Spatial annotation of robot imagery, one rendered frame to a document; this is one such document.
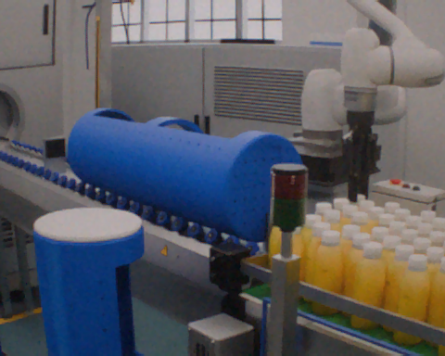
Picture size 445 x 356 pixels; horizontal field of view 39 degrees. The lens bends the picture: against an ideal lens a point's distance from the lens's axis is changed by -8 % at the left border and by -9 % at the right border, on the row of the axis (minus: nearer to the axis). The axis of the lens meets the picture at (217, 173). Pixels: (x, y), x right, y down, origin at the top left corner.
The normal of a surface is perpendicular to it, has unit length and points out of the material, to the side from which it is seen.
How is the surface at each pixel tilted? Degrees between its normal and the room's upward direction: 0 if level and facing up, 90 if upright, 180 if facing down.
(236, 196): 90
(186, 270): 71
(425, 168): 90
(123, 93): 90
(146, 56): 90
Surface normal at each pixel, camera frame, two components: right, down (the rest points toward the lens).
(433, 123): -0.69, 0.15
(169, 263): -0.73, -0.21
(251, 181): 0.63, 0.15
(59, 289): -0.39, 0.19
